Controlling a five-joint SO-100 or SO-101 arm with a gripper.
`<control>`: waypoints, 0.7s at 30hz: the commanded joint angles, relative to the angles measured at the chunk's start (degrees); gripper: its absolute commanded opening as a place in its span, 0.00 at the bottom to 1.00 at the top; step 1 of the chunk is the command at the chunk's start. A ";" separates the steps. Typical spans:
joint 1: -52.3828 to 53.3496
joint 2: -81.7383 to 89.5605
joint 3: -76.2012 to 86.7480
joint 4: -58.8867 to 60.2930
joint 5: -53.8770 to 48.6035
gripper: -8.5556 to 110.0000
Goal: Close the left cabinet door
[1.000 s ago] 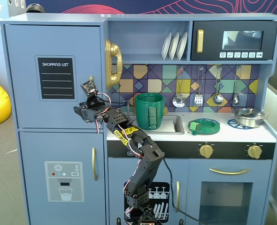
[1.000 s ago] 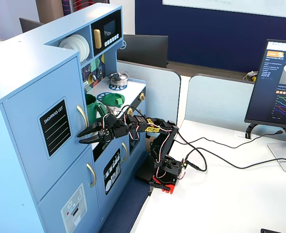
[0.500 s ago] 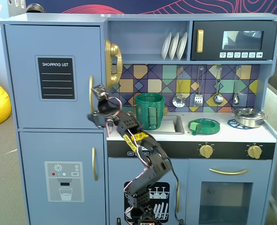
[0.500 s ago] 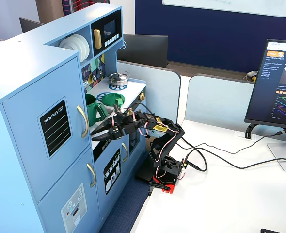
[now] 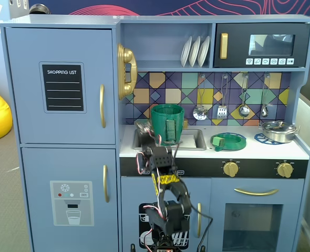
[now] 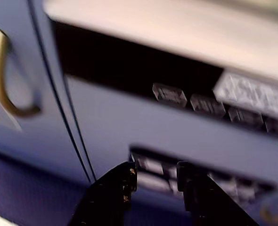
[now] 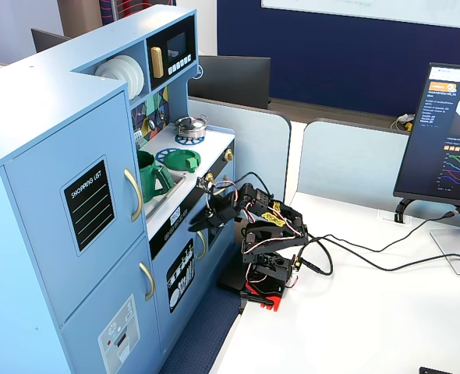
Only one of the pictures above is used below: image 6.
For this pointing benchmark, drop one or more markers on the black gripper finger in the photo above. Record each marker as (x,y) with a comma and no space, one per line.
(209,202)
(106,200)

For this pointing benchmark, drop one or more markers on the blue cabinet door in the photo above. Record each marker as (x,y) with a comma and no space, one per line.
(35,136)

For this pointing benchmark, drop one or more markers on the blue toy dishwasher front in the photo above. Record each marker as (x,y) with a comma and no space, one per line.
(153,131)

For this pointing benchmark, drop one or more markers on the grey textured block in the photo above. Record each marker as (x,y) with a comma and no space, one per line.
(254,96)

